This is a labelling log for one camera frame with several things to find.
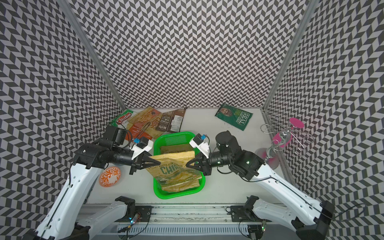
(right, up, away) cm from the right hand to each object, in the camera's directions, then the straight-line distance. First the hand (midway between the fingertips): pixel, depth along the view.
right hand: (190, 167), depth 59 cm
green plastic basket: (-9, -16, +11) cm, 22 cm away
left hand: (-13, +2, -1) cm, 13 cm away
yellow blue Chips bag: (-11, +1, +32) cm, 34 cm away
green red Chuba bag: (-55, +19, +51) cm, 77 cm away
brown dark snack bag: (-17, +19, +49) cm, 55 cm away
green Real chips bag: (+33, +21, +51) cm, 64 cm away
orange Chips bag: (-35, +20, +49) cm, 63 cm away
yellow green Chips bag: (-7, -4, +4) cm, 9 cm away
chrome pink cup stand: (+44, +11, +11) cm, 47 cm away
